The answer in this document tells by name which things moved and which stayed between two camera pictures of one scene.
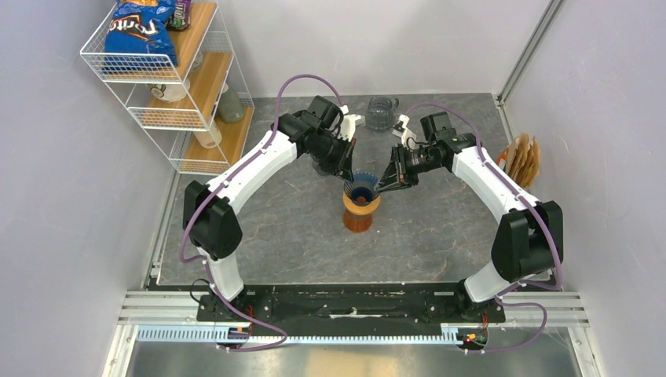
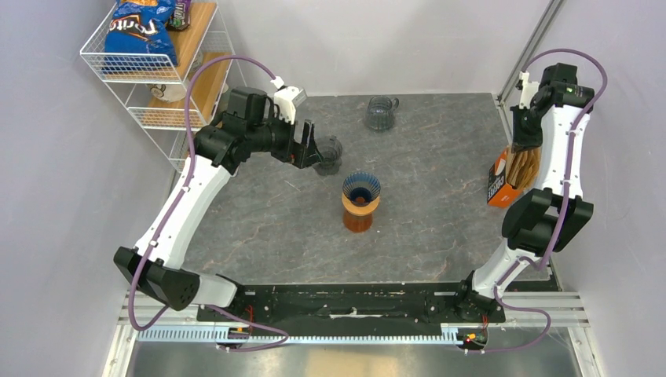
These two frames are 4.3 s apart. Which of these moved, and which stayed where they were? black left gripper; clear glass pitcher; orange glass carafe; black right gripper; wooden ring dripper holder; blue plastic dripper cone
Moved: black left gripper; black right gripper
Stayed: blue plastic dripper cone; clear glass pitcher; orange glass carafe; wooden ring dripper holder
